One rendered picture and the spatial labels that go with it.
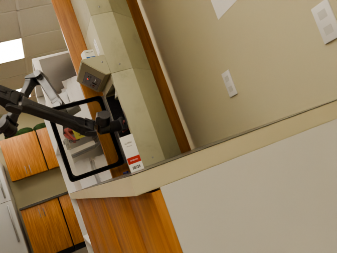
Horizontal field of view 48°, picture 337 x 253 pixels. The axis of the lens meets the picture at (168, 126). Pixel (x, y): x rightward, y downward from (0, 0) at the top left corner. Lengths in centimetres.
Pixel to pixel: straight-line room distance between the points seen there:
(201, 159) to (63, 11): 173
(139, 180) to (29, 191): 662
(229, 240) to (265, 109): 87
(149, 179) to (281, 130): 31
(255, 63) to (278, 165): 77
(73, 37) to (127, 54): 49
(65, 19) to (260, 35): 124
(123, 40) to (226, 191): 129
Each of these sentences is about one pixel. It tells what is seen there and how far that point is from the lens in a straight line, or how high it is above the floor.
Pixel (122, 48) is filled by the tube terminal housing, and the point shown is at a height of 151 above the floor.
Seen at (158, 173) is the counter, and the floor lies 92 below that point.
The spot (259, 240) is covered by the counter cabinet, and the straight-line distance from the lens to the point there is 81.
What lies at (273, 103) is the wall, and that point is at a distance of 151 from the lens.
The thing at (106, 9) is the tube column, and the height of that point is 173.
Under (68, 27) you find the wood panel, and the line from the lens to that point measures 232.
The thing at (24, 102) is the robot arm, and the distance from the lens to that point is 185.
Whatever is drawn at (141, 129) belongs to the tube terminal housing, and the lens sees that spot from 182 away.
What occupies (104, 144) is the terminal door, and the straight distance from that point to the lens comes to 208.
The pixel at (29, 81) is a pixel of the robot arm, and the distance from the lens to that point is 257.
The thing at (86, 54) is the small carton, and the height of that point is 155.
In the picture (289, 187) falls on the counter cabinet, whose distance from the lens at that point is 85.
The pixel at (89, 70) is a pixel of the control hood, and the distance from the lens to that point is 190.
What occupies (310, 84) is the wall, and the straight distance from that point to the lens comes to 134.
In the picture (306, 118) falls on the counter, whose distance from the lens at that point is 90.
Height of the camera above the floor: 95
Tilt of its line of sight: 4 degrees up
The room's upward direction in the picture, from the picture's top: 20 degrees counter-clockwise
